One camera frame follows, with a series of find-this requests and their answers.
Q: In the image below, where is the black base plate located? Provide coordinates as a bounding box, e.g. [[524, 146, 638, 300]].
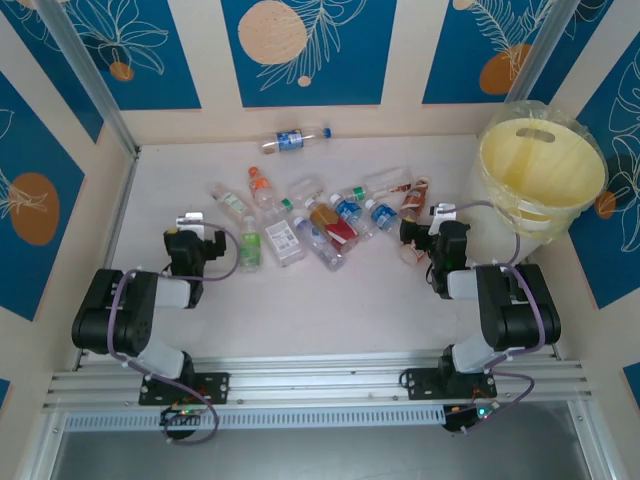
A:
[[403, 367, 499, 402], [138, 372, 232, 407]]

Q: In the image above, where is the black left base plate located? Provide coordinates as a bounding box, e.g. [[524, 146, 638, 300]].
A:
[[138, 372, 232, 407]]

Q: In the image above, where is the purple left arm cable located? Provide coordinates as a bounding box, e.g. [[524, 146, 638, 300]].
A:
[[107, 227, 240, 446]]

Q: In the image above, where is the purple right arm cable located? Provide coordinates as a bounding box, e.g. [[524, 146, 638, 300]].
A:
[[452, 199, 547, 436]]

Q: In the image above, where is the aluminium rail frame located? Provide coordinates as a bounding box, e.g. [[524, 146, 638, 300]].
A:
[[42, 349, 599, 417]]

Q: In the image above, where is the white slotted cable duct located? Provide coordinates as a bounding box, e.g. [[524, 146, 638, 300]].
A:
[[63, 404, 447, 432]]

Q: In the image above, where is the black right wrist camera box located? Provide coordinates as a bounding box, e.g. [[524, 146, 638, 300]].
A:
[[399, 219, 432, 247]]

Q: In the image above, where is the red and gold tea bottle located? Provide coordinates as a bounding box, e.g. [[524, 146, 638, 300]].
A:
[[304, 197, 359, 254]]

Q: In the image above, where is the blue-label water bottle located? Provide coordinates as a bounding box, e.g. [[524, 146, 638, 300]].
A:
[[364, 198, 402, 234], [329, 193, 374, 242]]

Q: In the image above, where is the green-label white-capped bottle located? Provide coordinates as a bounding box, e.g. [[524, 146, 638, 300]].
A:
[[238, 215, 263, 274]]

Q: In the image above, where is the clear floral green-band bottle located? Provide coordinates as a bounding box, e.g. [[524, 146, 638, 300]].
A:
[[280, 173, 329, 211]]

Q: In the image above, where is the brown coffee drink bottle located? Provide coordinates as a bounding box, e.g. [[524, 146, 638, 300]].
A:
[[399, 177, 432, 222]]

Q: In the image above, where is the right circuit board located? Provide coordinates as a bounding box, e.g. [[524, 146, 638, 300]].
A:
[[443, 403, 501, 433]]

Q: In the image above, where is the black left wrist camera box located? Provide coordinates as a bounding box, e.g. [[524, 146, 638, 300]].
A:
[[208, 228, 228, 262]]

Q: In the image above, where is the square clear white-label bottle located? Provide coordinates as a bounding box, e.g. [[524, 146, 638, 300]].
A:
[[262, 209, 308, 268]]

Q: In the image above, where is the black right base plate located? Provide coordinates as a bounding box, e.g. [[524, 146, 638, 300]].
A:
[[403, 367, 499, 402]]

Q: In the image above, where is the tall clear unlabelled bottle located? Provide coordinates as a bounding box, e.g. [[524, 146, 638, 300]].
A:
[[292, 214, 347, 273]]

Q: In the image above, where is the blue-capped blue-label bottle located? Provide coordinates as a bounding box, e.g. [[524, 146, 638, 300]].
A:
[[258, 127, 332, 155]]

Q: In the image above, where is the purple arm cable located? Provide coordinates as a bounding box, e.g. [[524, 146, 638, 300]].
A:
[[107, 227, 240, 446], [452, 199, 547, 436]]

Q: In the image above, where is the aluminium corner post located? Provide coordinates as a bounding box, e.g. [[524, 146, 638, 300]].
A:
[[503, 0, 576, 116], [34, 0, 143, 158]]

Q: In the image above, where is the peach plastic bottle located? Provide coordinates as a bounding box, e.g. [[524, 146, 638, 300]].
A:
[[399, 243, 427, 267]]

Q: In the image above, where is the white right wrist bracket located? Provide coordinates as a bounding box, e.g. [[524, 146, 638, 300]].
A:
[[430, 202, 459, 224]]

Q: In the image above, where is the circuit board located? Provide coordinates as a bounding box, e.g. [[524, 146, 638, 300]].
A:
[[443, 403, 501, 433], [159, 405, 204, 428]]

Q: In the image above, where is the orange-capped orange-label bottle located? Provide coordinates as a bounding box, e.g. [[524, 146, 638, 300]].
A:
[[248, 167, 277, 211]]

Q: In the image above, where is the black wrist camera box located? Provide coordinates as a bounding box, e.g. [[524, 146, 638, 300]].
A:
[[208, 228, 228, 262], [399, 219, 432, 247]]

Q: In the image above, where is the small clear white-label bottle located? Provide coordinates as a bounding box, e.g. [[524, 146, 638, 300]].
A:
[[211, 183, 249, 217]]

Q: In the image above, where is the yellow plastic bucket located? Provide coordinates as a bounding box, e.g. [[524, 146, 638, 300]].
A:
[[472, 99, 610, 246]]

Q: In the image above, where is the left circuit board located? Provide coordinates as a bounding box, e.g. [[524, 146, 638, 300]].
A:
[[159, 405, 204, 428]]

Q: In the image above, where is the large clear green-band bottle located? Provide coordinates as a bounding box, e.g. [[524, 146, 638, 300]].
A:
[[339, 167, 416, 202]]

